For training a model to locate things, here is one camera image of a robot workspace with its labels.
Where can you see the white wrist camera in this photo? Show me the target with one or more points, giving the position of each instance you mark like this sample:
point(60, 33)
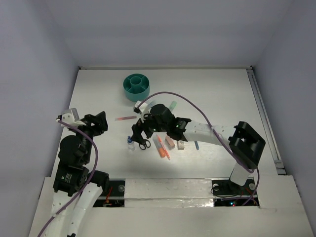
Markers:
point(70, 117)
point(141, 107)

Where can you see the green highlighter marker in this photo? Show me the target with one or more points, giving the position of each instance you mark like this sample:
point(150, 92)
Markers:
point(172, 105)

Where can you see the pink eraser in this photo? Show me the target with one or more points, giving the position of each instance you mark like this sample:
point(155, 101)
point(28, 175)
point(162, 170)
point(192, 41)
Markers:
point(169, 142)

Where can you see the white boxed eraser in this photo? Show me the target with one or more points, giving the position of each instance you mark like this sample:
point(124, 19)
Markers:
point(180, 145)

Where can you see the black handled scissors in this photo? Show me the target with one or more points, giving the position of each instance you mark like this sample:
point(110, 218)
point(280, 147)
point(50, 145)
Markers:
point(145, 145)

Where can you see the orange highlighter marker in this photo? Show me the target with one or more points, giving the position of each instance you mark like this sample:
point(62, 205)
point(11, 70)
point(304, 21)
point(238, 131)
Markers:
point(159, 147)

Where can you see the aluminium side rail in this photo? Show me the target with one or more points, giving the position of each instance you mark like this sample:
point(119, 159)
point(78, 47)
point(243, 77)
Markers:
point(271, 142)

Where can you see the small blue-capped glue bottle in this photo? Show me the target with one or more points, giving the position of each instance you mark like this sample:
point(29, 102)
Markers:
point(130, 143)

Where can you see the red transparent pen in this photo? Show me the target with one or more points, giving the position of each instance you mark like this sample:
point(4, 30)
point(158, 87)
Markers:
point(125, 118)

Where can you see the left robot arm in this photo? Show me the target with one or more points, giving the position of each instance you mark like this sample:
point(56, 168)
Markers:
point(76, 188)

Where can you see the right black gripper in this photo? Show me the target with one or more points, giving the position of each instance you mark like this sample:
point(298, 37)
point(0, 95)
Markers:
point(142, 123)

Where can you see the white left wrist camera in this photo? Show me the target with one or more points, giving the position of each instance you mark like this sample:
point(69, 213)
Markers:
point(70, 117)

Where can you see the red thin pen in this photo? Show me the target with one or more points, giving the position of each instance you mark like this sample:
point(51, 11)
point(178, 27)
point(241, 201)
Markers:
point(163, 147)

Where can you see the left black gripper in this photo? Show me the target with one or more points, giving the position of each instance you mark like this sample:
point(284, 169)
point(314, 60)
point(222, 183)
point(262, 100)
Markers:
point(91, 121)

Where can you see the teal round desk organizer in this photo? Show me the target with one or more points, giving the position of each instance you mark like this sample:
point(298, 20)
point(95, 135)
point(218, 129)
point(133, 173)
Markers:
point(136, 87)

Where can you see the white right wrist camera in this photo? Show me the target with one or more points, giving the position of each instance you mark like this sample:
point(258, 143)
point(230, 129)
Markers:
point(141, 107)

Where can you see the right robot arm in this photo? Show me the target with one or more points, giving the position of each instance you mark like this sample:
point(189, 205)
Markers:
point(241, 140)

